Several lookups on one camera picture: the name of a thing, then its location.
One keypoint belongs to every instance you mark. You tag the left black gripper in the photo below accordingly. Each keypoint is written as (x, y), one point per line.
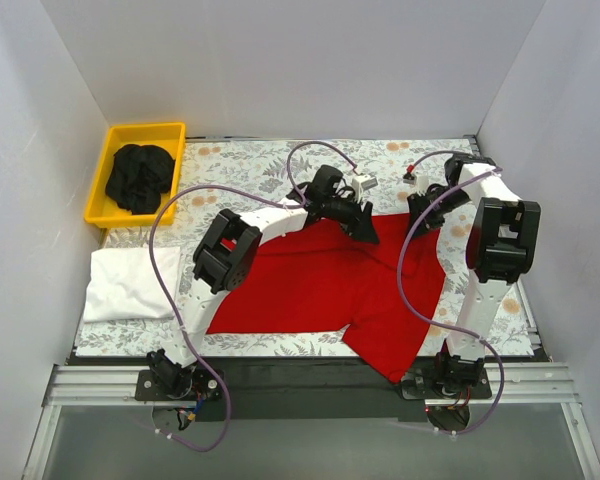
(357, 218)

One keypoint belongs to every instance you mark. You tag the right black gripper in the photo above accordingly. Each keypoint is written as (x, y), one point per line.
(426, 209)

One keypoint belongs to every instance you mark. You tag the red t shirt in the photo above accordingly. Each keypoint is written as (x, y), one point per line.
(319, 280)

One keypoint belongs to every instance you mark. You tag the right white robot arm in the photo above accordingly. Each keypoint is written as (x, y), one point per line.
(500, 249)

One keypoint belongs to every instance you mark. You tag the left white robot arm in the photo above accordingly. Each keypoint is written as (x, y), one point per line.
(224, 257)

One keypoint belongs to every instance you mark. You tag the black crumpled t shirt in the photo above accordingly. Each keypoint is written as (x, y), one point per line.
(140, 175)

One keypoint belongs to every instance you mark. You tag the white folded t shirt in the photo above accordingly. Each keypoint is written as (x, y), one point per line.
(126, 285)

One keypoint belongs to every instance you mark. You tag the yellow plastic bin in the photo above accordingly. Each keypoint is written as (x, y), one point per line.
(103, 211)

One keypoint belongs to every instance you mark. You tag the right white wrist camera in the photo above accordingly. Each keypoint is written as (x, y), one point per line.
(418, 182)

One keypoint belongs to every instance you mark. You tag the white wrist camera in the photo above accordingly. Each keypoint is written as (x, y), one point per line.
(418, 182)
(362, 183)

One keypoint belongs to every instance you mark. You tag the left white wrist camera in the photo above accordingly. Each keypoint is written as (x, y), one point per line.
(362, 183)

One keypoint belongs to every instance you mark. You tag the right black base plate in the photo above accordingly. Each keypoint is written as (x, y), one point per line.
(420, 383)

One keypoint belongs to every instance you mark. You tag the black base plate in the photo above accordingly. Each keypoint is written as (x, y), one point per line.
(420, 383)
(193, 385)

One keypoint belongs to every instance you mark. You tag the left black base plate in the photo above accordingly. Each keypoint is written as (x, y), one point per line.
(193, 385)

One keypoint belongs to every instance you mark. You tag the aluminium frame rail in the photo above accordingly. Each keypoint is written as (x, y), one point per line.
(93, 385)

